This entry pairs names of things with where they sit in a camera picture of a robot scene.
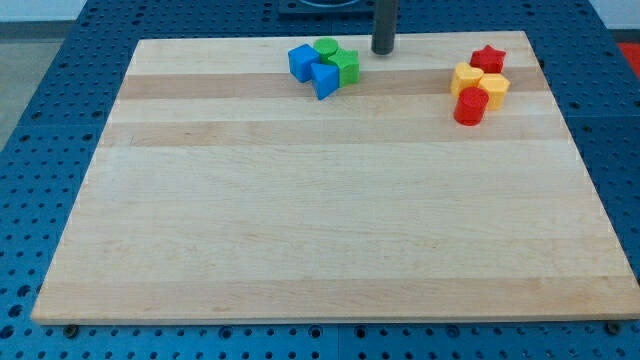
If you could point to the red cylinder block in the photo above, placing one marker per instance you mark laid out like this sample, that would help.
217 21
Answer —
471 106

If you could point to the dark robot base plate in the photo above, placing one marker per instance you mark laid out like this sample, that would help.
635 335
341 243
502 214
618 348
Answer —
324 7

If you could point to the green star block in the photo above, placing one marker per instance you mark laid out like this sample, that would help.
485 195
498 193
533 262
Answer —
347 62

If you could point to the blue cube block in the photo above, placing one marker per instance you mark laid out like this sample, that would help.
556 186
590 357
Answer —
300 60

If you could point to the blue triangle block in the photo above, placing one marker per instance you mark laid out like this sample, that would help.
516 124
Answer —
325 79

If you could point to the yellow heart block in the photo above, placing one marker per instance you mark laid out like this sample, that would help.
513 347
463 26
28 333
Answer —
464 75

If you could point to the yellow hexagon block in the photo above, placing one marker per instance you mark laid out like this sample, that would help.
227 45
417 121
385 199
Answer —
497 86

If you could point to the large wooden board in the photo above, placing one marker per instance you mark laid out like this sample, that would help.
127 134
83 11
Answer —
223 191

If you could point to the green cylinder block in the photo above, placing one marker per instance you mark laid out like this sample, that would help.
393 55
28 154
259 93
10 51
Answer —
325 47

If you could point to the red star block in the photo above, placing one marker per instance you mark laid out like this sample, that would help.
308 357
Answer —
488 59

